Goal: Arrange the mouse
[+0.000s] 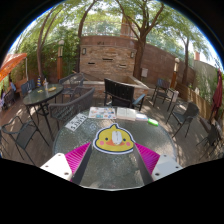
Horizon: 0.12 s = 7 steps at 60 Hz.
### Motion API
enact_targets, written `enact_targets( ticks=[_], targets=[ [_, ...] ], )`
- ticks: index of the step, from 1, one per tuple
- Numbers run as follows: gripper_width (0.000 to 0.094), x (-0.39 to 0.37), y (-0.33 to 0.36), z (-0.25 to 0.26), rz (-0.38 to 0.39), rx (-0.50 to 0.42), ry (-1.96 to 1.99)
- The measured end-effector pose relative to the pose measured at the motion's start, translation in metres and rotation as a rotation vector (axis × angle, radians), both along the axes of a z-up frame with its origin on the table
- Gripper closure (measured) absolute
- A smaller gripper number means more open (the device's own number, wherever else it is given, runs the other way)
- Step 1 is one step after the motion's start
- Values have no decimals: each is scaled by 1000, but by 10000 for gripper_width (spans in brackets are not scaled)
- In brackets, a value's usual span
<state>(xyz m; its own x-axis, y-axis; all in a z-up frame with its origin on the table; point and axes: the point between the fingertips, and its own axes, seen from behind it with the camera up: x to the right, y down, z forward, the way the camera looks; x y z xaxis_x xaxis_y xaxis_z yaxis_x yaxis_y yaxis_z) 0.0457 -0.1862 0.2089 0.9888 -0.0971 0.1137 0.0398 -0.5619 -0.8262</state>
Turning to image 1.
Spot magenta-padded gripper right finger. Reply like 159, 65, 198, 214
132, 142, 184, 186

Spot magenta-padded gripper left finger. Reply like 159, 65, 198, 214
39, 142, 93, 185

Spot yellow duck mouse pad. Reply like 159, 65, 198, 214
92, 123, 136, 155

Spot white card with numbers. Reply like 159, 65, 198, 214
64, 113, 89, 132

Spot small white booklet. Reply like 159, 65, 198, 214
135, 113, 149, 122

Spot white open book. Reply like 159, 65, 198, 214
116, 106, 138, 122

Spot colourful picture sheet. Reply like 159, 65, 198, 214
88, 106, 118, 120

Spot grey wicker armchair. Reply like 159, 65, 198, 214
48, 87, 96, 131
58, 72, 86, 103

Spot dark metal chair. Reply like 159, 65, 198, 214
165, 101, 200, 138
152, 78, 176, 113
195, 121, 224, 159

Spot dark round glass table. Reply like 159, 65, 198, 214
22, 83, 64, 141

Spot black slatted wooden chair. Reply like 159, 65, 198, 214
103, 78, 147, 112

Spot wooden fence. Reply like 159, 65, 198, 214
176, 81, 214, 119

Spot stone raised basin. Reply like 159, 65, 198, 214
81, 73, 151, 99

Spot blue mesh chair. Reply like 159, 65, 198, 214
20, 78, 37, 98

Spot person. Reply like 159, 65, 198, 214
8, 78, 18, 93
1, 89, 11, 109

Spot red closed umbrella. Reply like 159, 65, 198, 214
210, 68, 224, 121

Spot large branching tree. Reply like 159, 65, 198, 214
109, 0, 171, 81

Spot thin tree by fence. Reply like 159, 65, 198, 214
169, 23, 201, 85

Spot forked slim tree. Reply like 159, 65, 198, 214
23, 6, 63, 81

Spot orange canopy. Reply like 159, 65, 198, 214
0, 52, 28, 84

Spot curved trunk tree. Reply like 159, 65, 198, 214
75, 0, 98, 73

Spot brown lamp post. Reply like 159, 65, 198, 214
170, 57, 181, 89
56, 39, 65, 81

